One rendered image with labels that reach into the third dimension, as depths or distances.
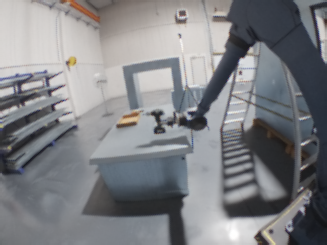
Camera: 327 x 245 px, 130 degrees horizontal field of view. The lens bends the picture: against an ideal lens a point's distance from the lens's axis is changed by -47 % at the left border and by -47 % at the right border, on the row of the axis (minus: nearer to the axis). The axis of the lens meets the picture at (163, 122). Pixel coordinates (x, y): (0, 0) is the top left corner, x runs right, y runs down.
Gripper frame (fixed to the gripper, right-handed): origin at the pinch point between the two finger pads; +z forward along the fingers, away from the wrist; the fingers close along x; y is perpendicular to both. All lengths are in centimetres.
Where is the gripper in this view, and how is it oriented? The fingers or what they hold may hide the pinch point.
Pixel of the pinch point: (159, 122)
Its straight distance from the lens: 136.5
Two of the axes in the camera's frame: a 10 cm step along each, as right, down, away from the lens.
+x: 0.2, -3.4, 9.4
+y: 1.4, 9.3, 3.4
